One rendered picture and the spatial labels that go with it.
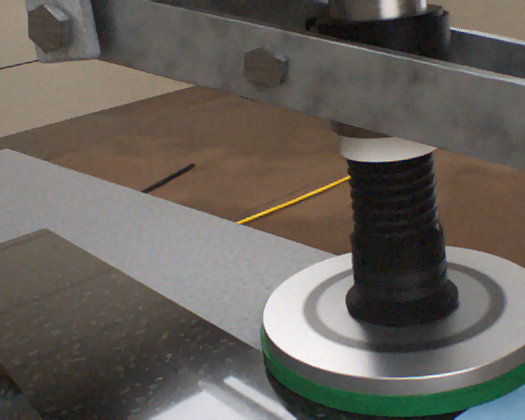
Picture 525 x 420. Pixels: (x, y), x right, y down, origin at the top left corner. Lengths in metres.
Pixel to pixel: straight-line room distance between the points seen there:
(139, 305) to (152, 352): 0.09
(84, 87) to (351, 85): 5.84
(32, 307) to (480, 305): 0.41
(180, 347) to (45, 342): 0.13
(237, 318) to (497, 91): 0.31
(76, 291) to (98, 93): 5.60
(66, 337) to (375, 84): 0.36
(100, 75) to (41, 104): 0.55
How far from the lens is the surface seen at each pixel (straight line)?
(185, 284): 0.73
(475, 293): 0.59
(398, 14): 0.50
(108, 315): 0.70
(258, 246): 0.79
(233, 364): 0.58
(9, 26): 6.05
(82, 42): 0.54
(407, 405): 0.50
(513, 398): 0.55
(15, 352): 0.68
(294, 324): 0.57
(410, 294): 0.55
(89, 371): 0.62
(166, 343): 0.63
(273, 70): 0.48
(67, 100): 6.23
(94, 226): 0.94
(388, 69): 0.46
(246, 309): 0.66
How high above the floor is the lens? 1.12
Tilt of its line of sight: 19 degrees down
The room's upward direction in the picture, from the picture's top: 8 degrees counter-clockwise
